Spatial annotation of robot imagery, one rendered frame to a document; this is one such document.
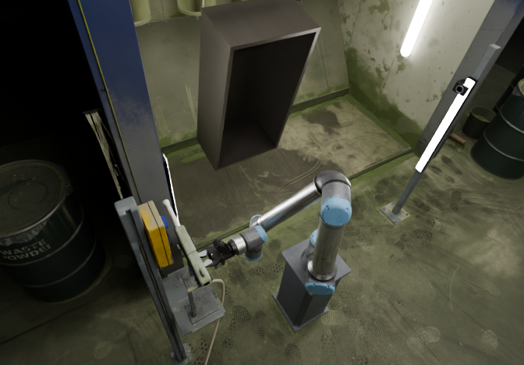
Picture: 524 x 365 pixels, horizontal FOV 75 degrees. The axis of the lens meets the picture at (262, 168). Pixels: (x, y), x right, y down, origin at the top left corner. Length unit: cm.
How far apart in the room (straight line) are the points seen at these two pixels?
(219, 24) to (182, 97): 157
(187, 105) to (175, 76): 30
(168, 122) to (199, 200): 84
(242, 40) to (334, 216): 106
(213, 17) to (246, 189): 167
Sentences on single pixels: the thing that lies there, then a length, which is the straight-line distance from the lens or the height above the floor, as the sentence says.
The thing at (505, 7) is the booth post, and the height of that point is 159.
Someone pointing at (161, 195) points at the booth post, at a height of 105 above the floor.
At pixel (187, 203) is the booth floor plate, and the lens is 311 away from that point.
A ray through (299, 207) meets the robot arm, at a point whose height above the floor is 125.
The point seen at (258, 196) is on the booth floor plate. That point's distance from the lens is 314.
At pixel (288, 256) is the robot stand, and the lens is 214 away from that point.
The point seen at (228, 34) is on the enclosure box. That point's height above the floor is 165.
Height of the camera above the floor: 250
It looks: 47 degrees down
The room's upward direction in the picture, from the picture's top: 6 degrees clockwise
